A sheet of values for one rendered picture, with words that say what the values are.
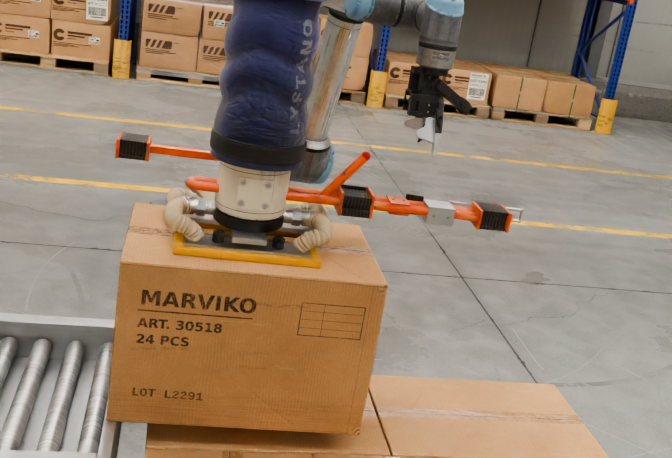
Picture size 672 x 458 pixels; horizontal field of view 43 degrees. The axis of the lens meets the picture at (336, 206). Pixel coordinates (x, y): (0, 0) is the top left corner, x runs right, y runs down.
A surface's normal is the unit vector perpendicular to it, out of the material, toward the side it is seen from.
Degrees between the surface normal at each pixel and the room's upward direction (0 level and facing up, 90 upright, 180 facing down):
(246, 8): 75
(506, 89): 91
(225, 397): 90
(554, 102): 90
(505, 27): 90
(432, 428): 0
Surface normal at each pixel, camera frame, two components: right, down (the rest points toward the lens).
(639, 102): 0.15, 0.32
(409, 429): 0.14, -0.94
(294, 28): 0.54, 0.14
